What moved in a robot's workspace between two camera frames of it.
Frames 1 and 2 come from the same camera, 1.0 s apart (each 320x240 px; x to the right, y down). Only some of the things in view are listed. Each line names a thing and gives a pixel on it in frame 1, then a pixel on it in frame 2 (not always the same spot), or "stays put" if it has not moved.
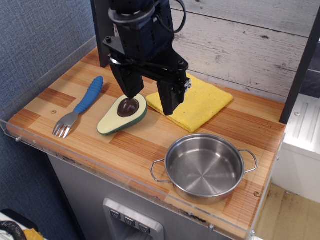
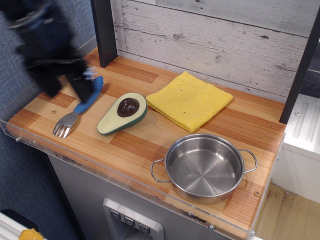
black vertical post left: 104,28 stays put
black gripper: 149,49 → 44,36
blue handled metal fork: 63,126 stays put
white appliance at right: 296,167 stays put
